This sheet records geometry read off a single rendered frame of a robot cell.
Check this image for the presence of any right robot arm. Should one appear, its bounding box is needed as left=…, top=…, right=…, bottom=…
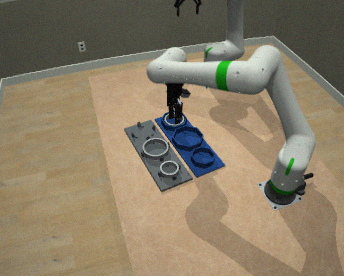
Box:
left=204, top=0, right=245, bottom=62

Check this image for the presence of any blue tray with octagonal pockets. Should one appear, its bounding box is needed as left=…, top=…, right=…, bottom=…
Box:
left=155, top=112, right=225, bottom=178

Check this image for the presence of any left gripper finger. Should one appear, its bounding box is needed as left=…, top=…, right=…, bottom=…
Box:
left=172, top=98, right=183, bottom=124
left=167, top=93, right=174, bottom=119

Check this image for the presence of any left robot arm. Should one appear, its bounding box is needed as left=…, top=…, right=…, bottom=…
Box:
left=147, top=45, right=316, bottom=205

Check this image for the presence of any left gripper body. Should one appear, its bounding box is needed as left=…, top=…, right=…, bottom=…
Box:
left=167, top=87, right=182, bottom=103

